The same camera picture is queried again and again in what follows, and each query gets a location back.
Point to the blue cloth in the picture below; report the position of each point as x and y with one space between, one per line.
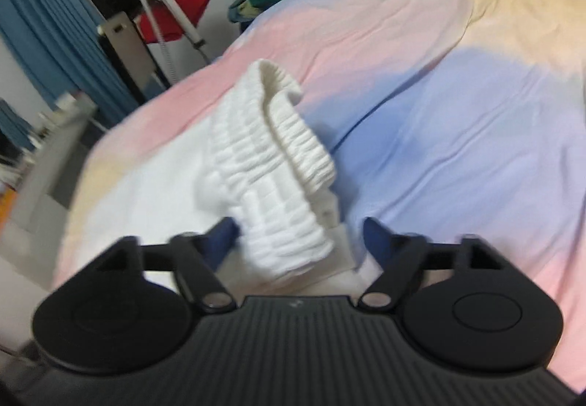
238 12

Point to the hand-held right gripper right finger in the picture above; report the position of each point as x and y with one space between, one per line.
377 241

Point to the blue curtain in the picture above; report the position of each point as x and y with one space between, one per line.
46 21

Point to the white dressing table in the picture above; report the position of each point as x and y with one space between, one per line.
50 168

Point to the pastel tie-dye bed blanket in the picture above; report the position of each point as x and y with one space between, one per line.
458 113

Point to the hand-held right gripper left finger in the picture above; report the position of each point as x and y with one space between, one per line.
224 236

